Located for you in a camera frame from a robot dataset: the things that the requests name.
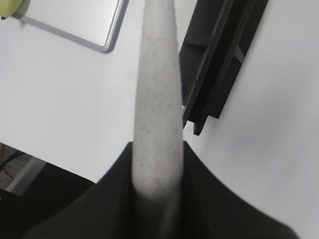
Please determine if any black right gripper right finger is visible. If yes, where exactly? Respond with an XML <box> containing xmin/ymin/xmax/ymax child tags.
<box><xmin>180</xmin><ymin>142</ymin><xmax>298</xmax><ymax>239</ymax></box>

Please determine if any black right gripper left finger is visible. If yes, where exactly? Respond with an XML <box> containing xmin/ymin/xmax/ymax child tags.
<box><xmin>24</xmin><ymin>142</ymin><xmax>135</xmax><ymax>239</ymax></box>

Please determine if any white-handled kitchen knife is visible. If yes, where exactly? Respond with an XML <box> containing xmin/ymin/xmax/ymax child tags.
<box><xmin>132</xmin><ymin>0</ymin><xmax>183</xmax><ymax>200</ymax></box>

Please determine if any yellow plastic banana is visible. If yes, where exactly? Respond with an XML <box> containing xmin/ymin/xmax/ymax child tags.
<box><xmin>0</xmin><ymin>0</ymin><xmax>22</xmax><ymax>18</ymax></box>

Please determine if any black knife stand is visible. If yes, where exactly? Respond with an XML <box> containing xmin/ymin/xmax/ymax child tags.
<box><xmin>179</xmin><ymin>0</ymin><xmax>268</xmax><ymax>135</ymax></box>

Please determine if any white grey-rimmed cutting board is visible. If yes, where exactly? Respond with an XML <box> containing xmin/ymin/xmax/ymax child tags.
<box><xmin>13</xmin><ymin>0</ymin><xmax>129</xmax><ymax>53</ymax></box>

